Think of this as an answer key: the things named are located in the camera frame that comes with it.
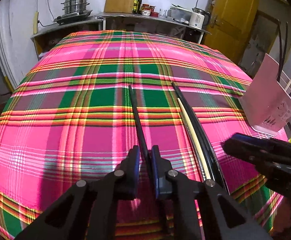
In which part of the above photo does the metal kitchen shelf table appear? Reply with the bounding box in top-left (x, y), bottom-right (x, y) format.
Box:
top-left (94, 12), bottom-right (210, 44)

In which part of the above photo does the pink plastic utensil holder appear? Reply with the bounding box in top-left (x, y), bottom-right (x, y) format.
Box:
top-left (239, 54), bottom-right (291, 136)

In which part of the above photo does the pink plaid tablecloth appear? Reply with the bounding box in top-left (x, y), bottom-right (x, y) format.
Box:
top-left (0, 30), bottom-right (283, 239)

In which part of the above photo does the low metal side shelf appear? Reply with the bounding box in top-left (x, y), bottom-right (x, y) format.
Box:
top-left (31, 16), bottom-right (104, 59)

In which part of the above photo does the white electric kettle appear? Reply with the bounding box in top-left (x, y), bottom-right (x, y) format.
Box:
top-left (189, 8), bottom-right (211, 29)

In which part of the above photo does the yellow wooden door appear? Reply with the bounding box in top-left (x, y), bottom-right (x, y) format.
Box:
top-left (203, 0), bottom-right (259, 64)

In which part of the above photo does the induction cooktop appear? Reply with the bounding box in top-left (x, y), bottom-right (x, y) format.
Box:
top-left (53, 10), bottom-right (92, 25)

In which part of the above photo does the red lidded jar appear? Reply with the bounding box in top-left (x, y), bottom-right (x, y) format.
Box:
top-left (141, 4), bottom-right (151, 16)

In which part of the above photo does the dark sauce bottle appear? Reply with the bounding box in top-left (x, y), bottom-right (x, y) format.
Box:
top-left (137, 0), bottom-right (142, 14)

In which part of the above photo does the stainless steel steamer pot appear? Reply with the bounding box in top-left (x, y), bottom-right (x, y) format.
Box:
top-left (62, 0), bottom-right (89, 15)

